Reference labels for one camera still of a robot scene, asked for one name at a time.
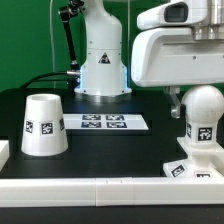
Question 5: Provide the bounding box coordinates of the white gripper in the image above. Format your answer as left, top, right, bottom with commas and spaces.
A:
131, 28, 224, 119

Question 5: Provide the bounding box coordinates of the white lamp bulb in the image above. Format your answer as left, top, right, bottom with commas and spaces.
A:
182, 85, 224, 148

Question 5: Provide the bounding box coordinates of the white lamp base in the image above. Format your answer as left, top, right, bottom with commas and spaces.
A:
163, 137, 224, 178

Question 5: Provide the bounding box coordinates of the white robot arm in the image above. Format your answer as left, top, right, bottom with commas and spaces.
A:
75, 0, 224, 118

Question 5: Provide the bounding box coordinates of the white lamp shade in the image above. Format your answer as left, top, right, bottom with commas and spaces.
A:
21, 94, 68, 156

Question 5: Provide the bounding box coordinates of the white marker tag plate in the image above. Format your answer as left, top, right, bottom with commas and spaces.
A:
64, 114, 148, 130

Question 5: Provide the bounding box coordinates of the white left fence block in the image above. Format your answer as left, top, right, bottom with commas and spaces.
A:
0, 140, 9, 171

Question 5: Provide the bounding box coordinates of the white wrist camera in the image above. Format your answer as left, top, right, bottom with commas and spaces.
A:
137, 0, 208, 30

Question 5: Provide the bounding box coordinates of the white front fence rail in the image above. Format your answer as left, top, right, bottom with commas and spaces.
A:
0, 178, 224, 207

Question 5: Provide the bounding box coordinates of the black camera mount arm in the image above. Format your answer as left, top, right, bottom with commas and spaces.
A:
58, 0, 84, 70

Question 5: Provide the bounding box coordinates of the black cable bundle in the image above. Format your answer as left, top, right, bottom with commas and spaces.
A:
20, 70, 82, 90

